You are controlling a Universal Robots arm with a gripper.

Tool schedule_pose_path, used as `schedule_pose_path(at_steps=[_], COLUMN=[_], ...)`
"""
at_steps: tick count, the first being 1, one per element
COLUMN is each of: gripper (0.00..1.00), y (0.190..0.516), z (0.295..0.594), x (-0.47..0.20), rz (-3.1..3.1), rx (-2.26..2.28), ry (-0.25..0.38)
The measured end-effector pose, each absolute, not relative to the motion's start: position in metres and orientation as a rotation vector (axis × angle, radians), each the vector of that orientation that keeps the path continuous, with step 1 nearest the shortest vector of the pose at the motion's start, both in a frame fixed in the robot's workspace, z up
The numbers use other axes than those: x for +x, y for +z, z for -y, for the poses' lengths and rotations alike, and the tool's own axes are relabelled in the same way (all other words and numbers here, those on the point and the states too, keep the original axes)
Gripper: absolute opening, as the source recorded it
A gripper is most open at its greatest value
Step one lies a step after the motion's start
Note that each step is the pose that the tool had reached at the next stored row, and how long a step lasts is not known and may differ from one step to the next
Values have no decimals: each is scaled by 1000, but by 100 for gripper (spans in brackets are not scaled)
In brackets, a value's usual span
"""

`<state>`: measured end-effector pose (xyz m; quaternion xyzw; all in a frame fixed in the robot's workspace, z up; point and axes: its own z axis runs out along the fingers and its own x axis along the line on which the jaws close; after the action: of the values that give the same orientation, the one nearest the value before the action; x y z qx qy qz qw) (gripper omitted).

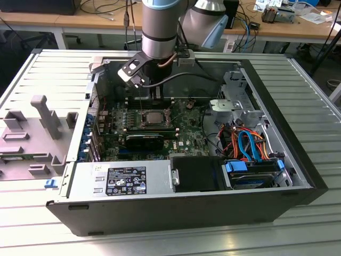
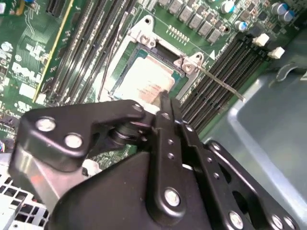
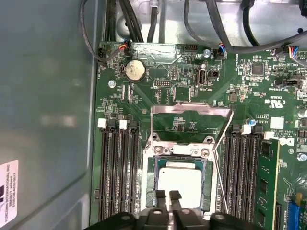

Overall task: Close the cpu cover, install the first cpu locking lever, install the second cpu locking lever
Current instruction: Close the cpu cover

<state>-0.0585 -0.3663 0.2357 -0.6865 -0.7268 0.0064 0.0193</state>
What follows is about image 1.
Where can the silver CPU chip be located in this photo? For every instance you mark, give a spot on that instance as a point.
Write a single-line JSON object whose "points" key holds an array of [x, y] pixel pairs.
{"points": [[155, 117]]}

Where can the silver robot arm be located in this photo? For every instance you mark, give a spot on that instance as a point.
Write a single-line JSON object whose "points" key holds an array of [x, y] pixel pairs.
{"points": [[158, 26]]}

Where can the CPU socket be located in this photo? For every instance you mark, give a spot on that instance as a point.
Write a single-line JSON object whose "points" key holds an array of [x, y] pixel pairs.
{"points": [[143, 120]]}

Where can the round coin battery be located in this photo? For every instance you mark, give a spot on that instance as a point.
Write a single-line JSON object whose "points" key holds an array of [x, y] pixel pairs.
{"points": [[190, 104]]}

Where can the green motherboard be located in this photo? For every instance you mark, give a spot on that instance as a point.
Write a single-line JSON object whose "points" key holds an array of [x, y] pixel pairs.
{"points": [[186, 133]]}

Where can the black graphics card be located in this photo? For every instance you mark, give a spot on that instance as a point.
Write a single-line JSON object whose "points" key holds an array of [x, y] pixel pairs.
{"points": [[145, 142]]}

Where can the silver drive cage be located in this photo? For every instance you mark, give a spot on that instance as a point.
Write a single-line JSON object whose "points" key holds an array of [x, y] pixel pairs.
{"points": [[226, 105]]}

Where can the wooden desk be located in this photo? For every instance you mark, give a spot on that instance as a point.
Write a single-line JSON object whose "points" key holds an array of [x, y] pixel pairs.
{"points": [[88, 21]]}

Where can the tall black box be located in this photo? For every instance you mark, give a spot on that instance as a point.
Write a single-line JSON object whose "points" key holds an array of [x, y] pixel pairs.
{"points": [[234, 13]]}

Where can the small black adapter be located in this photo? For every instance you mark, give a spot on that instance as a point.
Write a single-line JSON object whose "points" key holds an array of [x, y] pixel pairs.
{"points": [[254, 25]]}

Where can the copper finned heat sink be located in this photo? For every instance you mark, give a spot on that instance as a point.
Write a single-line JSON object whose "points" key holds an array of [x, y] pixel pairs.
{"points": [[269, 14]]}

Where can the blue disk carrier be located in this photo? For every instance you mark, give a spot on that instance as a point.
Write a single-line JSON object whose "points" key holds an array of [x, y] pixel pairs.
{"points": [[235, 167]]}

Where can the silver power supply unit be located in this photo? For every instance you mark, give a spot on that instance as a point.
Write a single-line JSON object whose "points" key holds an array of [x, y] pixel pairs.
{"points": [[85, 176]]}

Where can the black box on desk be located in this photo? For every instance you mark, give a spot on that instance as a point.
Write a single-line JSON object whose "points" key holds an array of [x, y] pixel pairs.
{"points": [[40, 6]]}

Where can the black grey PC case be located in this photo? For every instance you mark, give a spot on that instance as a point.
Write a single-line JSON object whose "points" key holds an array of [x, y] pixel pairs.
{"points": [[160, 216]]}

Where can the hard disk drive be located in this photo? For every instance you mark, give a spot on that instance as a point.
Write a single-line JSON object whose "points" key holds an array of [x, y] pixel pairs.
{"points": [[250, 182]]}

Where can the grey parts rack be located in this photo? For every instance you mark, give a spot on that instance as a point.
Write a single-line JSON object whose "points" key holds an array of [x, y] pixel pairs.
{"points": [[32, 149]]}

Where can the black tripod leg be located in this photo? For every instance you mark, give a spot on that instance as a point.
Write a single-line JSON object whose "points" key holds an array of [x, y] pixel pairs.
{"points": [[323, 50]]}

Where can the green RAM stick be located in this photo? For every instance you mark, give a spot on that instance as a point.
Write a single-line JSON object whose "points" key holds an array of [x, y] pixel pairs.
{"points": [[13, 157]]}

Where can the white camera on black bracket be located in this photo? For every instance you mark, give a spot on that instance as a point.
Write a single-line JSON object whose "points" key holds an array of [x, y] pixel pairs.
{"points": [[130, 77]]}

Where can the grey box camera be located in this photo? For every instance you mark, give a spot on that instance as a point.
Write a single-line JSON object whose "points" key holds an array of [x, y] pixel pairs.
{"points": [[185, 60]]}

